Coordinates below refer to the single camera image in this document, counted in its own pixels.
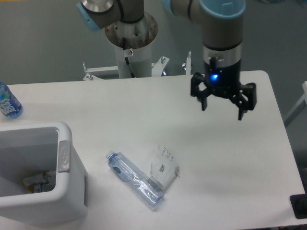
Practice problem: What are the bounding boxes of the blue labelled water bottle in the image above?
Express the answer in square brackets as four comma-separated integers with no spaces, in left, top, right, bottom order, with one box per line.
[0,82,23,119]

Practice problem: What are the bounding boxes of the white frame at right edge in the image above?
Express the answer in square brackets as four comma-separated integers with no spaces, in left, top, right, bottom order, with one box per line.
[283,81,307,127]

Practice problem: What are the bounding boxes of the white robot pedestal with brackets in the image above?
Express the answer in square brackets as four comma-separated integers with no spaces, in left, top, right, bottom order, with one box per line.
[82,46,194,81]

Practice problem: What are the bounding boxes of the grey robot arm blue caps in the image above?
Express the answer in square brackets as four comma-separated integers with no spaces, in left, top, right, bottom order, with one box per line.
[77,0,257,118]

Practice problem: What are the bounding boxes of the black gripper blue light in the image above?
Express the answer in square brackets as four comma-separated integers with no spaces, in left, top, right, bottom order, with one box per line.
[190,60,257,120]

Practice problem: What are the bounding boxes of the black cable on pedestal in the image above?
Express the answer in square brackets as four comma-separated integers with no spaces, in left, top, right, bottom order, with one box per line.
[121,37,135,79]

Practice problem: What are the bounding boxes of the empty clear plastic bottle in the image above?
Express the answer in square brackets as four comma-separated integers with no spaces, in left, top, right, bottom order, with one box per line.
[106,151,165,208]

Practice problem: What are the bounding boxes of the trash inside the can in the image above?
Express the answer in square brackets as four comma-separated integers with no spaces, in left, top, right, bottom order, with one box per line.
[23,171,56,194]

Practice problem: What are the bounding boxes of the white push-lid trash can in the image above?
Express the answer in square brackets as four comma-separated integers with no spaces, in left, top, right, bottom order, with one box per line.
[0,122,88,225]

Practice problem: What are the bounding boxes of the black clamp at table edge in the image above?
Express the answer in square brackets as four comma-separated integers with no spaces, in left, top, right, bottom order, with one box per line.
[290,194,307,219]

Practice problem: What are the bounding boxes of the crumpled white plastic bag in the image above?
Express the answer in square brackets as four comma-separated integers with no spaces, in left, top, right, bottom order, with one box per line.
[150,145,180,191]

